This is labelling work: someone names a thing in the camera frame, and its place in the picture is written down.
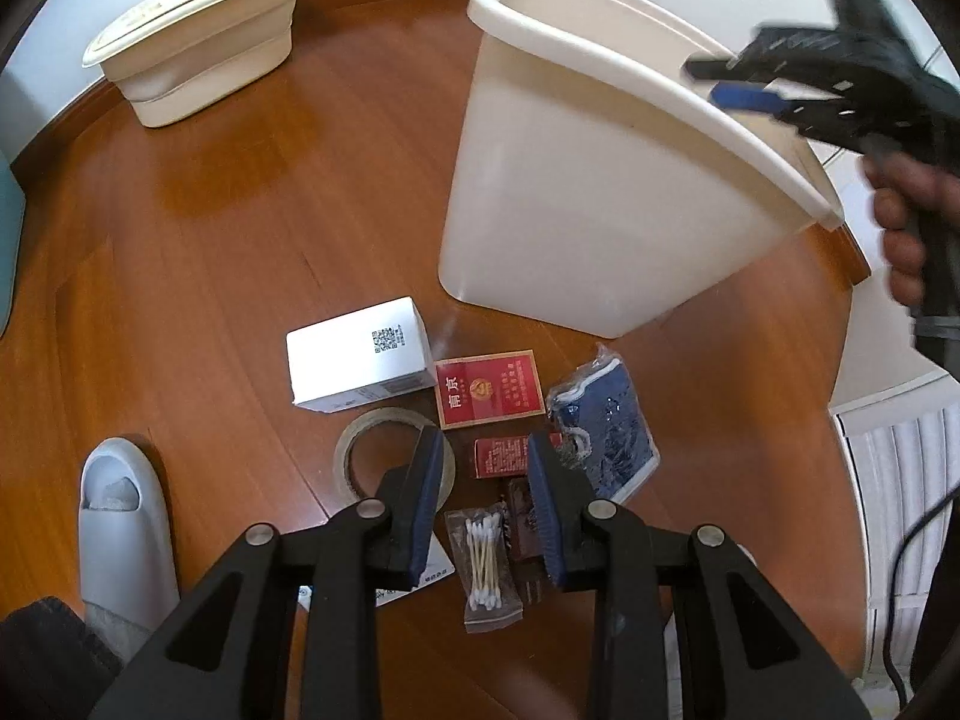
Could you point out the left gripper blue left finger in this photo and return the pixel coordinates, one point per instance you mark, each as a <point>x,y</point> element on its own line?
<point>224,652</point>

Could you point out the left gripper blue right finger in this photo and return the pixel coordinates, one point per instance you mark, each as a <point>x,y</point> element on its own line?
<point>743,651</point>

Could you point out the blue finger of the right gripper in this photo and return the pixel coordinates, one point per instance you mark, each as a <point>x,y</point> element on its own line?
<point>732,96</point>

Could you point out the clear packing tape roll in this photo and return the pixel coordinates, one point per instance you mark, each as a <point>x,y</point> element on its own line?
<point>342,469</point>

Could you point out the dark red text box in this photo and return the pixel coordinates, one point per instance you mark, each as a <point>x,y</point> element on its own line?
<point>500,457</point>

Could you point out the dark brown glossy pack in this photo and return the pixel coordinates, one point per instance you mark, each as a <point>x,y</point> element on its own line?
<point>527,562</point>

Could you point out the cotton swabs plastic bag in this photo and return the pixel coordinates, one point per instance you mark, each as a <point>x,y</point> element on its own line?
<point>478,541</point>

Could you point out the navy cloth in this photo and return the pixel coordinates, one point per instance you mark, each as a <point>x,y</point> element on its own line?
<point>599,414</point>

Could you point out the red Nanjing cigarette pack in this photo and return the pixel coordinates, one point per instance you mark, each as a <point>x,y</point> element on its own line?
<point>486,389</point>

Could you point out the white box with QR code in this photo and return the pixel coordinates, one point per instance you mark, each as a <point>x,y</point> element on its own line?
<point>369,355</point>

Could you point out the beige square trash bin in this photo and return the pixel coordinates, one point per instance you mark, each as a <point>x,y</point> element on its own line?
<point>595,186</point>

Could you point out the person right hand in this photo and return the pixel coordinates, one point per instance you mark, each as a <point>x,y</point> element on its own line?
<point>901,187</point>

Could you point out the grey left slipper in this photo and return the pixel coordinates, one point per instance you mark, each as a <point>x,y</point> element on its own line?
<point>128,578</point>

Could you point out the white louvered closet door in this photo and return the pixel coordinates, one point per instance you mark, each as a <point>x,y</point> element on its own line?
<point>902,451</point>

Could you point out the teal storage bin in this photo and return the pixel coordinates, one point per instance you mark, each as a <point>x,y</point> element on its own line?
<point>12,217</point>

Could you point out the beige oval lidded bucket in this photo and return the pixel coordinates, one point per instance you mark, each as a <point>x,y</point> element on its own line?
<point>172,58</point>

